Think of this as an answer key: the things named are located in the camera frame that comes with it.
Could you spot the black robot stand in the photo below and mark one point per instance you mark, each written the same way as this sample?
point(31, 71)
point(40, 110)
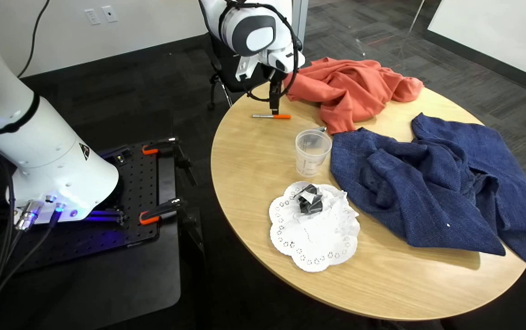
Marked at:
point(91, 286)

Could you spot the blue cloth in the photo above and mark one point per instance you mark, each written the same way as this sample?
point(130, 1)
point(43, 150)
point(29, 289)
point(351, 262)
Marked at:
point(447, 183)

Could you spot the orange pen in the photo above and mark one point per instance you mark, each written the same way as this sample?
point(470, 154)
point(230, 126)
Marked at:
point(280, 115)

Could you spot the white paper doily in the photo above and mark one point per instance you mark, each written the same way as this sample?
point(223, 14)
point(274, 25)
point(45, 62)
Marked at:
point(318, 243)

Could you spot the white wall outlet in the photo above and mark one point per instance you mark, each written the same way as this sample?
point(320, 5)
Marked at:
point(109, 12)
point(93, 14)

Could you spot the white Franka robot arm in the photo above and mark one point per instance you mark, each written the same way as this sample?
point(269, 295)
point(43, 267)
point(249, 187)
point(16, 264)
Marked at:
point(49, 146)

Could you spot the clear plastic cup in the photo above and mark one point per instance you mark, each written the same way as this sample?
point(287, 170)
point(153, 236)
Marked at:
point(311, 155)

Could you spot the black perforated mounting board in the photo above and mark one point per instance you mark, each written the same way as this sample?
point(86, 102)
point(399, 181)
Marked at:
point(141, 183)

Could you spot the orange black clamp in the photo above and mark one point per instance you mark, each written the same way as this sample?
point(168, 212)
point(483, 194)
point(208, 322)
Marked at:
point(159, 212)
point(155, 148)

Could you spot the orange cloth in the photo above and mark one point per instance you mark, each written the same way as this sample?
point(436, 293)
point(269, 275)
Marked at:
point(348, 91)

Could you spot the black binder clip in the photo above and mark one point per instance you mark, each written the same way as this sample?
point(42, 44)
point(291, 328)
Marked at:
point(311, 199)

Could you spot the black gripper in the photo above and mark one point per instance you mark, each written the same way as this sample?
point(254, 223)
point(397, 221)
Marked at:
point(276, 75)

